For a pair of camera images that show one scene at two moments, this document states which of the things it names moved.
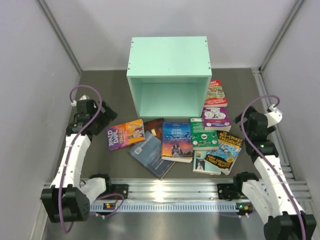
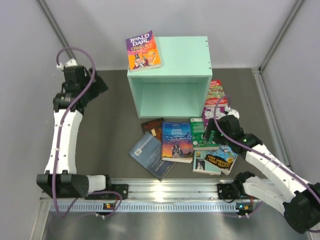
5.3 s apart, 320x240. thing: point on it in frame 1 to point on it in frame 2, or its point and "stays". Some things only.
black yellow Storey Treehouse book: [223, 158] stays
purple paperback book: [216, 118] stays
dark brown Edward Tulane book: [155, 127] stays
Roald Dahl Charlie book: [126, 134] to [142, 53]
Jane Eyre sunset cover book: [177, 141] stays
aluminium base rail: [200, 195] stays
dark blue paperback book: [148, 154] stays
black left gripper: [109, 116] to [101, 88]
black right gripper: [249, 110] to [212, 125]
